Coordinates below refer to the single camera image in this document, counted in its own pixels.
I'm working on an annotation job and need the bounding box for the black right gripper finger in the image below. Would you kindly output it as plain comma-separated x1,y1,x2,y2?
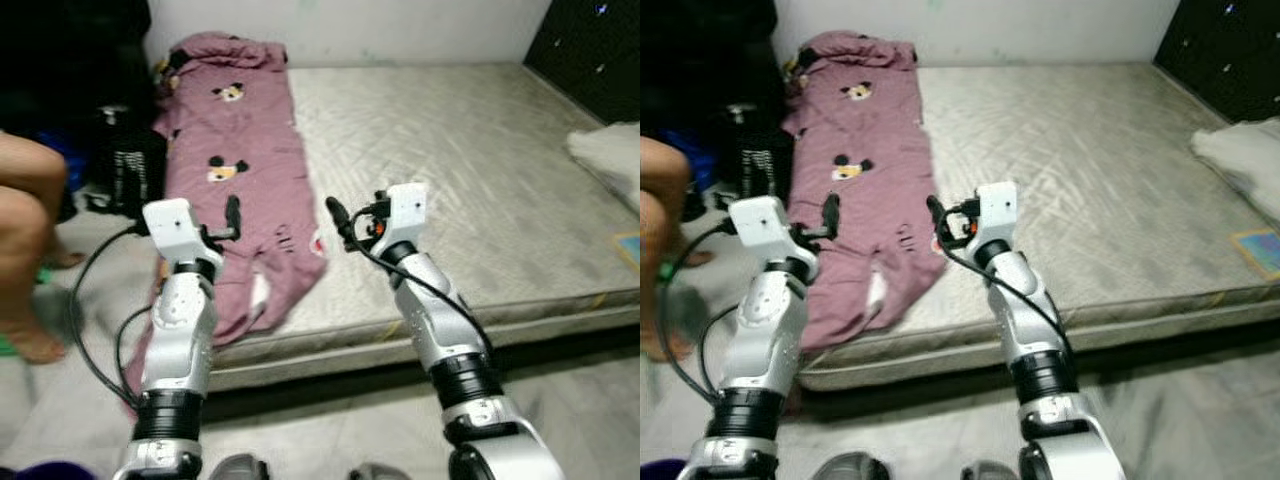
925,195,951,246
325,196,357,246

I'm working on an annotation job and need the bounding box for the black white patterned bag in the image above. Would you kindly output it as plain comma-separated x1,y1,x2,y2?
92,103,169,216
735,103,796,211

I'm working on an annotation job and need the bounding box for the white quilted mattress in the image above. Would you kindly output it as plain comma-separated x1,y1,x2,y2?
800,62,1280,393
200,62,640,393

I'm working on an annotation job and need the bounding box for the blue bag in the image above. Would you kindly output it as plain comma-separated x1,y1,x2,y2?
38,128,96,193
680,128,731,191

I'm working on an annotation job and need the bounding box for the white pillow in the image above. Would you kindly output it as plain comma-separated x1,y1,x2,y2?
567,122,640,213
1190,118,1280,226

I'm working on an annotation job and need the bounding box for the grey left robot leg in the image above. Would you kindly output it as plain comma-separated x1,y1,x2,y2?
205,453,271,480
808,453,881,480

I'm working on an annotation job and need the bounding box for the dark tufted headboard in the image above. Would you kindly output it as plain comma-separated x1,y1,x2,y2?
523,0,640,126
1153,0,1280,126

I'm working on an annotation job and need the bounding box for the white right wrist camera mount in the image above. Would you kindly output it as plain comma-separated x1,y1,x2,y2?
375,182,429,253
972,182,1019,251

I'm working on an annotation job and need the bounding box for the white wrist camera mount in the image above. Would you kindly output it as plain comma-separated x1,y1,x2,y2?
142,198,223,266
972,182,1019,251
375,182,429,253
728,196,816,266

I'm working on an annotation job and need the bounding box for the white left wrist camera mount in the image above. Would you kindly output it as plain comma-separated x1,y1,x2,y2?
142,198,223,266
728,196,816,266

